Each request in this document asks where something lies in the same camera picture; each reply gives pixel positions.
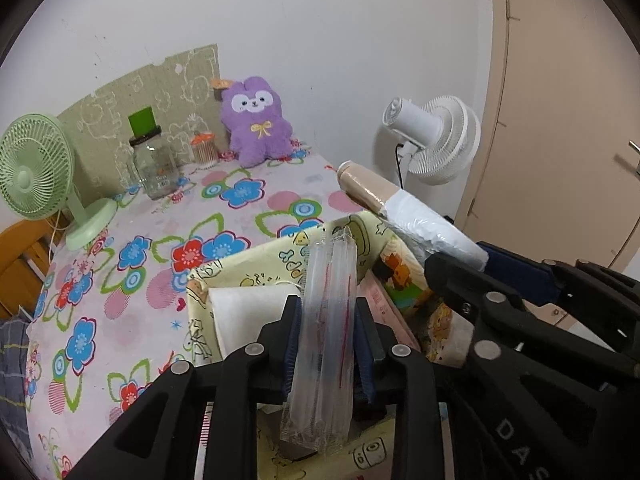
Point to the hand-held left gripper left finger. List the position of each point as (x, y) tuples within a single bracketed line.
[(292, 370)]

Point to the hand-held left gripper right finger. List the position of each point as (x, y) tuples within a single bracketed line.
[(367, 375)]

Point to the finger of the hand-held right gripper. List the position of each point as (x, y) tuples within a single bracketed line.
[(460, 280), (520, 270)]

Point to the pink card packet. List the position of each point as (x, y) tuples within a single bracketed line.
[(385, 310)]

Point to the clear straw packet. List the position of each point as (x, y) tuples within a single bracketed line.
[(325, 310)]

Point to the white cloth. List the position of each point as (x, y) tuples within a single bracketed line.
[(240, 315)]

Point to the yellow printed storage box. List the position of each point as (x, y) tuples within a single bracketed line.
[(240, 270)]

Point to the beige roll of white bags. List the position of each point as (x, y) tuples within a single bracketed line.
[(380, 192)]

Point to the white standing fan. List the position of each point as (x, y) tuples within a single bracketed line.
[(440, 135)]

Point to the beige door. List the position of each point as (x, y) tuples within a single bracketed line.
[(560, 110)]

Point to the small jar with orange lid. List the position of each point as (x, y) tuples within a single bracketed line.
[(205, 152)]

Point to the purple plush bunny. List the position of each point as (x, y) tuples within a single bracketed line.
[(257, 130)]

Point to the grey plaid pillow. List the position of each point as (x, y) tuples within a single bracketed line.
[(12, 365)]

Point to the wooden chair back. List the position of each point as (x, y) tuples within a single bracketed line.
[(25, 260)]

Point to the green plastic cup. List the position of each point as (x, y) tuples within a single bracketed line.
[(142, 120)]

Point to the green printed board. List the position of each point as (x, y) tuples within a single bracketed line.
[(165, 85)]

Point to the green desk fan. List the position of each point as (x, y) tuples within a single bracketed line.
[(30, 170)]

